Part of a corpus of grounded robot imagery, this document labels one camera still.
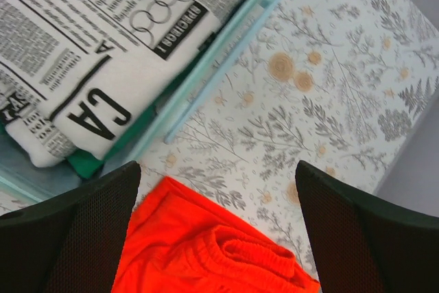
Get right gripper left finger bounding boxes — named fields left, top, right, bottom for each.
left=1, top=161, right=141, bottom=292

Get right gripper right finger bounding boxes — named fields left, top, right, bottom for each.
left=295, top=161, right=438, bottom=292

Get green Guess t-shirt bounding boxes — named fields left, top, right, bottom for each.
left=0, top=100, right=172, bottom=180

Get light blue suitcase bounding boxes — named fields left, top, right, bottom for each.
left=1, top=0, right=280, bottom=202

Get newspaper print garment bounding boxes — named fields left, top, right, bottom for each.
left=1, top=0, right=241, bottom=167

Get bright orange shorts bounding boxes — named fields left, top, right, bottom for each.
left=112, top=177, right=320, bottom=292

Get floral patterned table mat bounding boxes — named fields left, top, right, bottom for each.
left=0, top=0, right=439, bottom=293

